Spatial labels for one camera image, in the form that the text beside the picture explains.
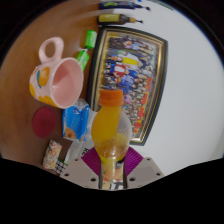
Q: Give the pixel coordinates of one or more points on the blue tissue pack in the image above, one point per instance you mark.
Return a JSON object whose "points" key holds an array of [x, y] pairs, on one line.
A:
{"points": [[76, 121]]}

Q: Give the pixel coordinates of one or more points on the pink patterned mug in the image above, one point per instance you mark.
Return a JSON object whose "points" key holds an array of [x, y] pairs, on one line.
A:
{"points": [[63, 83]]}

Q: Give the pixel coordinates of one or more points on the small floral patterned packet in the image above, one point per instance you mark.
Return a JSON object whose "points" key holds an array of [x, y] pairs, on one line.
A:
{"points": [[52, 154]]}

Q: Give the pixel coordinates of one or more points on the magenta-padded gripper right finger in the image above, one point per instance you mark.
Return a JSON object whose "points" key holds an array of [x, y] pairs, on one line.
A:
{"points": [[144, 172]]}

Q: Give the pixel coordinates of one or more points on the dark blue pump bottle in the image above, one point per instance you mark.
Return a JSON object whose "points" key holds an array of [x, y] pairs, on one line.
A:
{"points": [[116, 5]]}

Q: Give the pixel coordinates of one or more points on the flat round red coaster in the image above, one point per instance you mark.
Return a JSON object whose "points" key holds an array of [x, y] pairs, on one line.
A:
{"points": [[45, 122]]}

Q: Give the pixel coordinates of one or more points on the orange-capped clear drink bottle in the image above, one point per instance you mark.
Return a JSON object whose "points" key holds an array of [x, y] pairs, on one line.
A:
{"points": [[110, 133]]}

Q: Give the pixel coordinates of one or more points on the framed group picture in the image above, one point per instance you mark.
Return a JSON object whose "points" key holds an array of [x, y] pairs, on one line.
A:
{"points": [[133, 76]]}

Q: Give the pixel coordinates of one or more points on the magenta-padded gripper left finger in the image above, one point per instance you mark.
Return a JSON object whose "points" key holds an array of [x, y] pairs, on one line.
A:
{"points": [[80, 173]]}

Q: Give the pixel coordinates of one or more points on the colourful puzzle cube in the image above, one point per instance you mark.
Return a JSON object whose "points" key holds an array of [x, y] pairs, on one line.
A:
{"points": [[60, 167]]}

